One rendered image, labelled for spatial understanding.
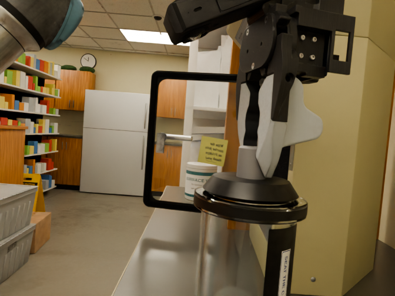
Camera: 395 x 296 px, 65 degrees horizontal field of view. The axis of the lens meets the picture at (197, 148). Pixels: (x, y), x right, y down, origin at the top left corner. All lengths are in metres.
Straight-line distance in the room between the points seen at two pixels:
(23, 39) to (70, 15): 0.09
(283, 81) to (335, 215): 0.40
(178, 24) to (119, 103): 5.34
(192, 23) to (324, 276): 0.52
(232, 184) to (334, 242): 0.39
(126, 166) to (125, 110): 0.97
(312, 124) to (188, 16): 0.14
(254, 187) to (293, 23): 0.14
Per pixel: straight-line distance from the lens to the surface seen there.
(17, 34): 0.65
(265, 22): 0.30
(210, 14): 0.29
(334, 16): 0.32
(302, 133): 0.30
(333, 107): 0.61
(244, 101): 0.33
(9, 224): 2.78
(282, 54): 0.27
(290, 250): 0.30
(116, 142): 5.60
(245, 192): 0.27
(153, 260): 0.72
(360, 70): 0.64
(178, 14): 0.28
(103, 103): 5.67
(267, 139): 0.28
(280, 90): 0.27
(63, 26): 0.66
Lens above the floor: 1.22
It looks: 3 degrees down
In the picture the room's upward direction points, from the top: 4 degrees clockwise
